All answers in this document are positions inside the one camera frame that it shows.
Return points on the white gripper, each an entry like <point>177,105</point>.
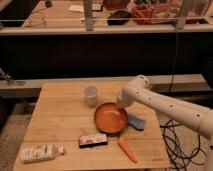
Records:
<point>122,101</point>

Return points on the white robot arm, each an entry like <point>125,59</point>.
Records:
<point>195,117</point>

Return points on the blue sponge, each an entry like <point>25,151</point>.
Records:
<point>136,122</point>

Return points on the translucent plastic cup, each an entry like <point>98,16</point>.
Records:
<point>90,95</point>

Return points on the orange toy carrot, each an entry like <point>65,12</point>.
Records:
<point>127,150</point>

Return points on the dark rectangular box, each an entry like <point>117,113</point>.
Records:
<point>92,140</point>

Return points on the black tray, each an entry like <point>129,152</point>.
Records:
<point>119,17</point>

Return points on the orange basket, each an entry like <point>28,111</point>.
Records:
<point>141,15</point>

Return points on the clear plastic bottle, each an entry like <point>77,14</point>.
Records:
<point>40,153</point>

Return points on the grey vertical post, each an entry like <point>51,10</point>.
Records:
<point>88,15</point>
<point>181,19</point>

